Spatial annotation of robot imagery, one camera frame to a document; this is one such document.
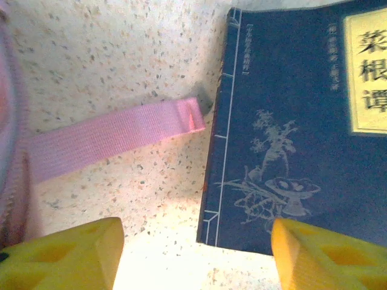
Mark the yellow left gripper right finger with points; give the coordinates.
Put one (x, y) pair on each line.
(326, 266)

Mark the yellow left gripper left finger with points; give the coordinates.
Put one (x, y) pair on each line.
(60, 266)

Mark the pink student backpack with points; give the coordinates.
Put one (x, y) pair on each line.
(121, 133)

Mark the dark blue book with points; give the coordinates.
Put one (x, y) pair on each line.
(287, 121)

